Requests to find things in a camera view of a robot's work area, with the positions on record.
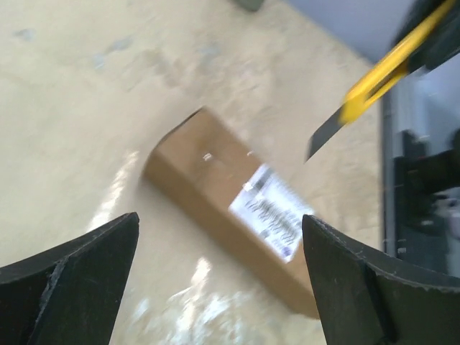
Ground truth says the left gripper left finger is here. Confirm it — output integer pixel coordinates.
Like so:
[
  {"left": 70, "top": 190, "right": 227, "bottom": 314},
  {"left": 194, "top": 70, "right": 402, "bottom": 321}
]
[{"left": 1, "top": 213, "right": 139, "bottom": 344}]

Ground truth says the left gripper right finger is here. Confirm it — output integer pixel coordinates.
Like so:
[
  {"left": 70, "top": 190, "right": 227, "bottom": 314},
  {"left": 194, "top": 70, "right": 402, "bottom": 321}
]
[{"left": 302, "top": 215, "right": 459, "bottom": 345}]

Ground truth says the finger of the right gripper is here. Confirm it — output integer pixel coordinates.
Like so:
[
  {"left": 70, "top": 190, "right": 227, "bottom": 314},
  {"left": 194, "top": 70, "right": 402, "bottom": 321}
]
[{"left": 392, "top": 0, "right": 459, "bottom": 74}]

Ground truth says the yellow utility knife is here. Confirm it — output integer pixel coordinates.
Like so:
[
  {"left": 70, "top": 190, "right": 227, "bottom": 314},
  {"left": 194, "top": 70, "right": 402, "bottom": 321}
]
[{"left": 305, "top": 1, "right": 455, "bottom": 160}]

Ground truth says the brown cardboard express box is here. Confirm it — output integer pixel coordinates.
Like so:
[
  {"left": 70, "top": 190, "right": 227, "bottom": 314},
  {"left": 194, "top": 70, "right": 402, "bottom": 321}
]
[{"left": 144, "top": 108, "right": 318, "bottom": 318}]

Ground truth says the beige cup bottle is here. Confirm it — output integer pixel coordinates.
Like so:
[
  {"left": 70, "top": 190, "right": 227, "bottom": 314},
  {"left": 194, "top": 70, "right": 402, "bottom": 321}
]
[{"left": 235, "top": 0, "right": 265, "bottom": 12}]

